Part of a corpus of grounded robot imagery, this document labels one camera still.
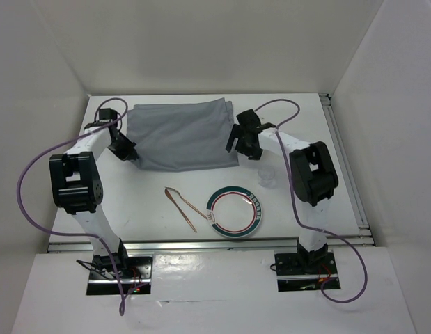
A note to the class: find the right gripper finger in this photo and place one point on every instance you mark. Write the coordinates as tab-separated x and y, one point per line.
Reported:
254	154
234	134

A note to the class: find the grey cloth placemat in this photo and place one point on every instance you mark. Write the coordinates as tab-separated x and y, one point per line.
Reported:
182	137

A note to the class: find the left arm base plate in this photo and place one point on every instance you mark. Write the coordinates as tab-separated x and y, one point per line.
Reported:
135	279

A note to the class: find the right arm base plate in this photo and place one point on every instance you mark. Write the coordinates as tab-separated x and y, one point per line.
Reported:
291	276

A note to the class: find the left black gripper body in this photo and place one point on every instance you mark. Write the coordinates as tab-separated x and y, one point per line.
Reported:
119	145

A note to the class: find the right side aluminium rail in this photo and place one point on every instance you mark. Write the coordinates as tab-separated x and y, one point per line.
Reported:
357	206

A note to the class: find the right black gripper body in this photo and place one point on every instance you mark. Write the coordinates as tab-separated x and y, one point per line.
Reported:
242	144

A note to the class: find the front aluminium rail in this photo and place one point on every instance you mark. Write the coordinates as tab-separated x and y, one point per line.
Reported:
180	245

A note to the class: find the aluminium rail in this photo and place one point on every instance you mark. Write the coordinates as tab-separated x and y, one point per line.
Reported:
357	206
180	245

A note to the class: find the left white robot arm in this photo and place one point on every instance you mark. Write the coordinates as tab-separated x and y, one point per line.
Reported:
77	187

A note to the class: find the clear plastic cup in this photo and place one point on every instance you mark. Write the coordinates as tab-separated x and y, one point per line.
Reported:
266	177

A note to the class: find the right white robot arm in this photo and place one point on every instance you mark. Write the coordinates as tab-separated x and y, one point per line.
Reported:
313	178

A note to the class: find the white plate green red rim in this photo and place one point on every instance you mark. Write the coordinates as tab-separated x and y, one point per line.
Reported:
234	212

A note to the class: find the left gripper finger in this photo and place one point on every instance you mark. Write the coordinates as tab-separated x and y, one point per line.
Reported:
131	150
130	156

